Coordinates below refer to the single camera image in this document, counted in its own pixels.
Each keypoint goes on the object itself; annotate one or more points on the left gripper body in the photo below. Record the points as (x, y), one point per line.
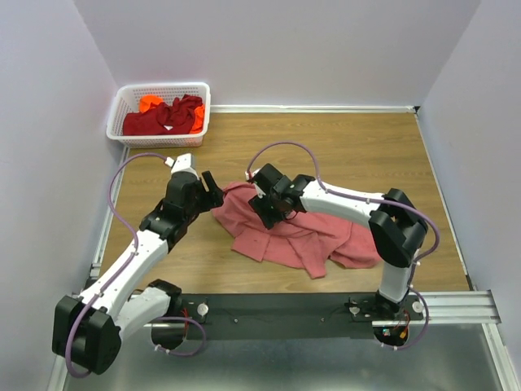
(204, 194)

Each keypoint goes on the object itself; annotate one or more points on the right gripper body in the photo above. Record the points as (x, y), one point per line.
(264, 208)

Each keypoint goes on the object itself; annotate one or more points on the pink t shirt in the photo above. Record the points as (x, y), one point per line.
(303, 241)

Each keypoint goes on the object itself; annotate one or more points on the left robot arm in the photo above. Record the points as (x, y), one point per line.
(85, 331)

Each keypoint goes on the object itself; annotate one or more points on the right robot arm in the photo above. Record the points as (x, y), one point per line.
(397, 228)

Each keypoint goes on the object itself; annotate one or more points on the dark red t shirt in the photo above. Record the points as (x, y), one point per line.
(134, 125)

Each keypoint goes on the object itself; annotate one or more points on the orange t shirt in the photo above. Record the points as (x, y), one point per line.
(184, 115)

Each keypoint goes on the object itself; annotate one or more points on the white plastic laundry basket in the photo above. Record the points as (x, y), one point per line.
(127, 100)

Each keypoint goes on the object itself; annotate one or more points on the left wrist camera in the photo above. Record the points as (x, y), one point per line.
(181, 163)

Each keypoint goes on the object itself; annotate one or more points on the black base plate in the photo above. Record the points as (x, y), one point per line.
(270, 316)

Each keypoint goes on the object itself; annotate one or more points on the aluminium frame rail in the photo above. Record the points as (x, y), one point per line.
(471, 307)

